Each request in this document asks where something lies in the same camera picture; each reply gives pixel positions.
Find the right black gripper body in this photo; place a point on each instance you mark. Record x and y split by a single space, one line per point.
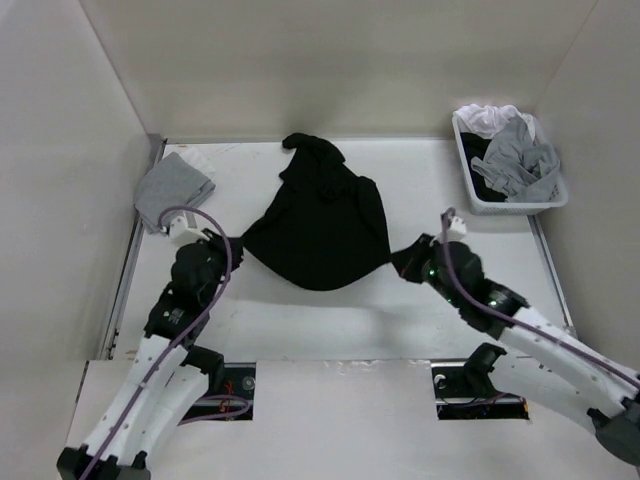
422 266

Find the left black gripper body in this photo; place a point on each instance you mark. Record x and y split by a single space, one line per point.
218 258

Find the black tank top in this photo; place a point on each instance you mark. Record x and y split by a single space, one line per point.
326 226

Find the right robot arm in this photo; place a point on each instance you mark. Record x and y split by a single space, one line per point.
528 355

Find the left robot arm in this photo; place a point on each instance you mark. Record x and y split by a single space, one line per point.
169 373

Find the folded grey tank top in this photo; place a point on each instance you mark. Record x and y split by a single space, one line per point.
171 182

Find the black garment in basket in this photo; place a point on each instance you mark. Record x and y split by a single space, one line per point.
475 146

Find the grey garment in basket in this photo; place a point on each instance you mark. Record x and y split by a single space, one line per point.
517 167

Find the white laundry basket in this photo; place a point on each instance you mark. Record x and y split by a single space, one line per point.
558 199

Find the white garment in basket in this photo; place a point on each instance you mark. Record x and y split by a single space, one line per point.
486 121

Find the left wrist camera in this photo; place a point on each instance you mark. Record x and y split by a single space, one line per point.
183 230

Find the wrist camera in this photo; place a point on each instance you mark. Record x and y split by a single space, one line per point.
183 230
453 227

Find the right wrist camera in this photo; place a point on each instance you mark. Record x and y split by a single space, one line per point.
453 227

